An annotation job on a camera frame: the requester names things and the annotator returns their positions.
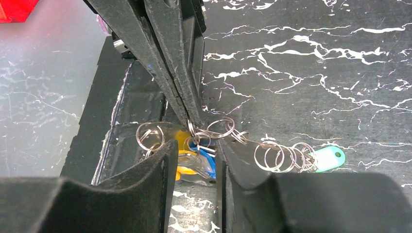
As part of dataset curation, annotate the yellow key tag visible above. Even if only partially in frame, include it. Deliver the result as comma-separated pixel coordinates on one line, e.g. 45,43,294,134
174,130,199,181

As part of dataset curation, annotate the green key tag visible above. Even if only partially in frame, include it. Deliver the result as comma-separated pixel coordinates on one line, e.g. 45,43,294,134
314,146,346,173

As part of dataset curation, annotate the blue key tag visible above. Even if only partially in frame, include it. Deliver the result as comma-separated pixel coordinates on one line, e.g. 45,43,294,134
188,142,216,179

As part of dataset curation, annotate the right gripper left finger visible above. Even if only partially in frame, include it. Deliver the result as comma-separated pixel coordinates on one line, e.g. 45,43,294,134
0,139,178,233

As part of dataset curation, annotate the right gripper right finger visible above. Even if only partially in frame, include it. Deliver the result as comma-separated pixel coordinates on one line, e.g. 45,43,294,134
215,140,412,233

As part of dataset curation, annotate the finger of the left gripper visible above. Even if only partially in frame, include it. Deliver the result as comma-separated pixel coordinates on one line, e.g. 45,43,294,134
144,0,206,126
85,0,189,125

